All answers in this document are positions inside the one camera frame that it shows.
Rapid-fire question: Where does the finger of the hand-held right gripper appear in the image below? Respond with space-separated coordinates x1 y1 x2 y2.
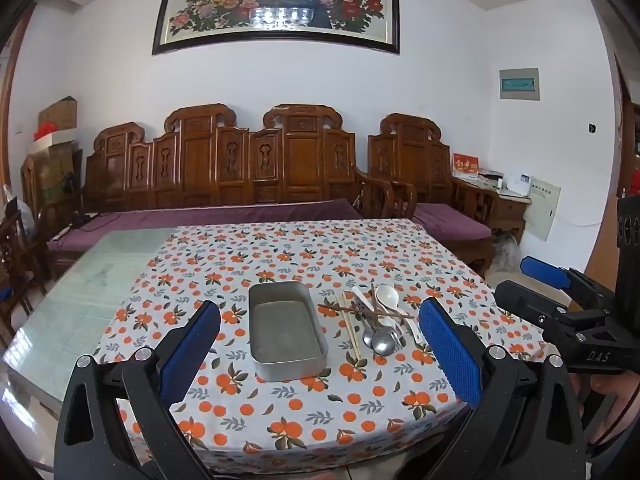
494 280 613 361
520 256 608 311

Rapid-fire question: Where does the white router box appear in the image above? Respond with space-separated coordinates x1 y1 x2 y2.
502 172 533 196

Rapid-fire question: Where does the light wooden chopstick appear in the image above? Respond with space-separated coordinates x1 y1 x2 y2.
340 294 362 361
336 293 357 360

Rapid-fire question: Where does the white flat box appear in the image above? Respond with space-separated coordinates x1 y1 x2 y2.
32 129 78 150

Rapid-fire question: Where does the rectangular metal tray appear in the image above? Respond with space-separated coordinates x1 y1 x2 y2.
248 281 330 382

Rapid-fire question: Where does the clear plastic bag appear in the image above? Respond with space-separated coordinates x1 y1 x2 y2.
492 235 521 273

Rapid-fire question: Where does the carved wooden sofa bench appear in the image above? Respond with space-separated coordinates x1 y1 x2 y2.
47 104 396 281

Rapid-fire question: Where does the white wall panel box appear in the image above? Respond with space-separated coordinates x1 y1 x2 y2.
498 68 542 102

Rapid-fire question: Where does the person's right hand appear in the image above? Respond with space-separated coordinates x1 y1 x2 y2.
585 375 640 453

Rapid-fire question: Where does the long purple seat cushion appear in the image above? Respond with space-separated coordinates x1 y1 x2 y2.
47 199 363 261

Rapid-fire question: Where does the red gift box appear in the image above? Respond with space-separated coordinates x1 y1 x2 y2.
452 154 480 177

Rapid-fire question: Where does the white plastic bag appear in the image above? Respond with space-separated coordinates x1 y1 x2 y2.
2 185 36 233

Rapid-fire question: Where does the wooden dining chair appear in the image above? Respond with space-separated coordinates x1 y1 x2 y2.
0 207 51 321

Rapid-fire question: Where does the small metal spoon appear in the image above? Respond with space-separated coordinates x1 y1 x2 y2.
352 300 377 348

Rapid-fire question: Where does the short purple seat cushion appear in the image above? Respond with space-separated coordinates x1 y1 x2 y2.
412 203 493 242

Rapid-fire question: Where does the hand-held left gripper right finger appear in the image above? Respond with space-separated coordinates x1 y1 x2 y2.
395 297 587 480

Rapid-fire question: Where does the large printed cardboard box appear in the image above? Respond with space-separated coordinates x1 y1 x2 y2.
27 144 83 201

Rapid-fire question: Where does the wooden side table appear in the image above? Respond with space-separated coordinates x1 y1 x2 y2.
452 177 532 246

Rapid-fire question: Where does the large metal spoon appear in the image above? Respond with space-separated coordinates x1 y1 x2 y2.
371 284 398 357

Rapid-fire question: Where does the wooden door frame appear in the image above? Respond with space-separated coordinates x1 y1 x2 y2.
612 55 640 201

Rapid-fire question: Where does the white plastic ladle spoon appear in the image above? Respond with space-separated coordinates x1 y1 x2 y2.
400 310 423 347
376 284 402 312

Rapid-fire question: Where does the orange fruit print tablecloth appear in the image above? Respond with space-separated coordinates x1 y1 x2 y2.
92 219 551 463

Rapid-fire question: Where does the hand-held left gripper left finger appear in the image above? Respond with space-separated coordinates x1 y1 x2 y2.
54 300 223 480

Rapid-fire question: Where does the dark wooden chopstick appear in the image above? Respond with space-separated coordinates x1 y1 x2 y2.
320 306 417 321
318 304 415 319

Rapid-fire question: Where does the framed peacock flower painting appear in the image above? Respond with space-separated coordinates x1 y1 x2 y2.
151 0 401 57

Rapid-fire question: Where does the brown cardboard box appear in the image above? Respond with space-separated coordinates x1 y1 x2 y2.
39 97 78 133

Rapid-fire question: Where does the white cabinet door panel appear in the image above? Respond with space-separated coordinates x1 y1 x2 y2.
522 176 562 242

